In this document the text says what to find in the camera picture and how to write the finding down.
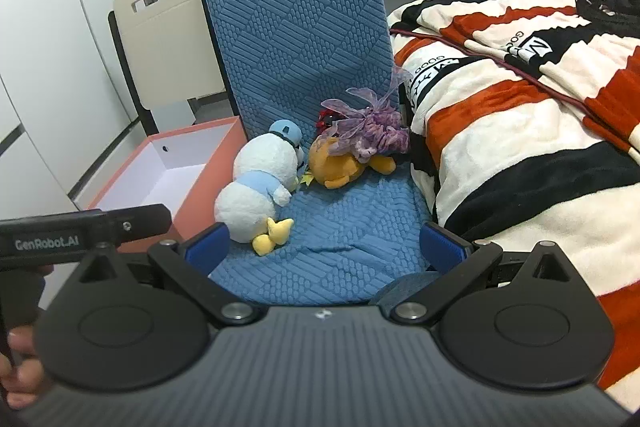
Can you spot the pink cardboard box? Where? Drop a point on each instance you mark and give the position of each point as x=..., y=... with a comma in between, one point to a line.
x=200, y=177

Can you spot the red black hair accessory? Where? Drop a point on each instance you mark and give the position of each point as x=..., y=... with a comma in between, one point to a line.
x=327, y=119

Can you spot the person's left hand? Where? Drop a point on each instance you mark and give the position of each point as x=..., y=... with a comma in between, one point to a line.
x=25, y=372

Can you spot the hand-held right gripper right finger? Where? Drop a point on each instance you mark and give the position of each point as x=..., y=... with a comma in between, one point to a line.
x=442, y=247

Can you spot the white wardrobe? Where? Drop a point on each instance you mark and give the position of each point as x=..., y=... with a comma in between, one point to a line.
x=55, y=57

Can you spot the white duck plush toy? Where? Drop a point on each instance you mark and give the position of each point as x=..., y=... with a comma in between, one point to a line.
x=255, y=184

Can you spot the striped fleece blanket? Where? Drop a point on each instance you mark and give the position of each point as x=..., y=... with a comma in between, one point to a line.
x=525, y=147

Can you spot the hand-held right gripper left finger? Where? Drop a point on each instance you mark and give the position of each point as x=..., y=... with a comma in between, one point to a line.
x=206, y=243

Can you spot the orange plush toy blue head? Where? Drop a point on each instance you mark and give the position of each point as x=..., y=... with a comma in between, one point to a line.
x=337, y=167

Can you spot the purple fluffy scrunchie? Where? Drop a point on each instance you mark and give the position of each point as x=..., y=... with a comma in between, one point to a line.
x=380, y=134

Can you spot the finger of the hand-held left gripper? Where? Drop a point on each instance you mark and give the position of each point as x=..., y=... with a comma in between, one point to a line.
x=142, y=222

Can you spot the purple organza ribbon bow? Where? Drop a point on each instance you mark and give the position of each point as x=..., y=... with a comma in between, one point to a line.
x=357, y=104

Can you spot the black bag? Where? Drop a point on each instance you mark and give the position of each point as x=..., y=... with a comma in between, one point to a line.
x=610, y=4

